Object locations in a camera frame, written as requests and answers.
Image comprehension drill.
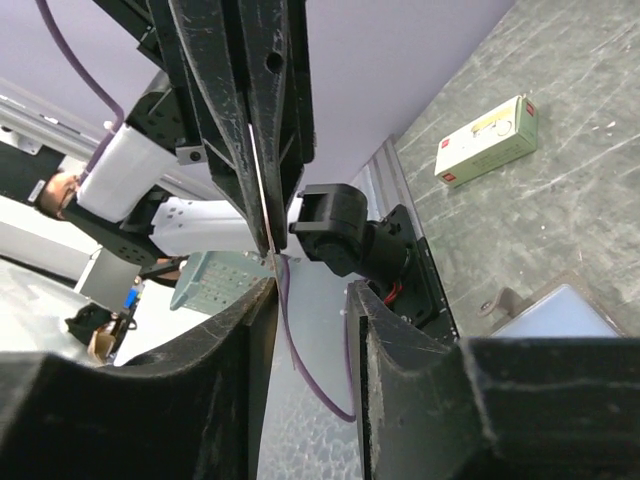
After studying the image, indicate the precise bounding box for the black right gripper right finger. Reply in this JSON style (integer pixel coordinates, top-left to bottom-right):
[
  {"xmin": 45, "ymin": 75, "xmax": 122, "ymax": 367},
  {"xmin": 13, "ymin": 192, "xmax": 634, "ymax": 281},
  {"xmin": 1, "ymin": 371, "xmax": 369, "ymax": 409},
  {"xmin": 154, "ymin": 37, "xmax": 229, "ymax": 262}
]
[{"xmin": 347, "ymin": 281, "xmax": 639, "ymax": 479}]

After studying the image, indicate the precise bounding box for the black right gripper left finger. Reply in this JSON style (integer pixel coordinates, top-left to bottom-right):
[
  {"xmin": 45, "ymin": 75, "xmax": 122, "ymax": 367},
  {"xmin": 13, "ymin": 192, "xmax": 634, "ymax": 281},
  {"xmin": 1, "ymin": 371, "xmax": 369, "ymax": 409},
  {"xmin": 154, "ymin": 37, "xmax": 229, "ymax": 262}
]
[{"xmin": 1, "ymin": 279, "xmax": 278, "ymax": 479}]

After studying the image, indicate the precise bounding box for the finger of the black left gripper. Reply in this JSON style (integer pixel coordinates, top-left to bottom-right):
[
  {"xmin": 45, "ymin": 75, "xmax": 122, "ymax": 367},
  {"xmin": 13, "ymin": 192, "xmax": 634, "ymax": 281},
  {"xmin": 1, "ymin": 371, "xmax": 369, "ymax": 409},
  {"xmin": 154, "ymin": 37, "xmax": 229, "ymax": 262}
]
[
  {"xmin": 149, "ymin": 1, "xmax": 269, "ymax": 253},
  {"xmin": 238, "ymin": 1, "xmax": 315, "ymax": 250}
]

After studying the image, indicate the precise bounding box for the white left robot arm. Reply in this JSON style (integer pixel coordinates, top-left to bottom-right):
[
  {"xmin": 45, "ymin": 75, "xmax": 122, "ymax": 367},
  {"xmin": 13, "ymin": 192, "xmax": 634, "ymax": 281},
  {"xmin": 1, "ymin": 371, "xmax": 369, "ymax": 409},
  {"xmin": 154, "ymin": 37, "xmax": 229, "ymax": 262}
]
[{"xmin": 63, "ymin": 1, "xmax": 408, "ymax": 283}]

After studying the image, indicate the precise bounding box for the teal perforated basket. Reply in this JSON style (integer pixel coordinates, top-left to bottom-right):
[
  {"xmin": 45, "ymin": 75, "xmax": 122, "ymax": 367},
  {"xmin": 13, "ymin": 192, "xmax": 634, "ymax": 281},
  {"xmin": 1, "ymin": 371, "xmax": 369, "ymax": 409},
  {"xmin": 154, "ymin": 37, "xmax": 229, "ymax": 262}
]
[{"xmin": 170, "ymin": 251, "xmax": 274, "ymax": 316}]

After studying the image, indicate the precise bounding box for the person in background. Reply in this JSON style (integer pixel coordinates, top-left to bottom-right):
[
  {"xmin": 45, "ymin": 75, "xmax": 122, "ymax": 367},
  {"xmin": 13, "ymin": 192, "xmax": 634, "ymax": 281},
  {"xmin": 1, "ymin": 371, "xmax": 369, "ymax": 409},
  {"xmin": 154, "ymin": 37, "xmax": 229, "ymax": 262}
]
[{"xmin": 1, "ymin": 143, "xmax": 77, "ymax": 221}]

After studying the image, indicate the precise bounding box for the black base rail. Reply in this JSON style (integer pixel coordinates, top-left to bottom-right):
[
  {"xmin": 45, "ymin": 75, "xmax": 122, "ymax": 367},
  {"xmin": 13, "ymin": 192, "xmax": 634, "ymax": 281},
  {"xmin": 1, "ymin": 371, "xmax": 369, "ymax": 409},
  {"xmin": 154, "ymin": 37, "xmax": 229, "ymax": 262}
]
[{"xmin": 367, "ymin": 204, "xmax": 459, "ymax": 345}]

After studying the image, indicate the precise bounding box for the aluminium frame rail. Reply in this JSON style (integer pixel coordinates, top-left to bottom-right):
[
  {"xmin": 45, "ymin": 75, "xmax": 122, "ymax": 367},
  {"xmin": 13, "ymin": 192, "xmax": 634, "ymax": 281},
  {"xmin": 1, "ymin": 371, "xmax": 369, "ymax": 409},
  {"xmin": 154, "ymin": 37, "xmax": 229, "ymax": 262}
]
[{"xmin": 350, "ymin": 136, "xmax": 417, "ymax": 222}]

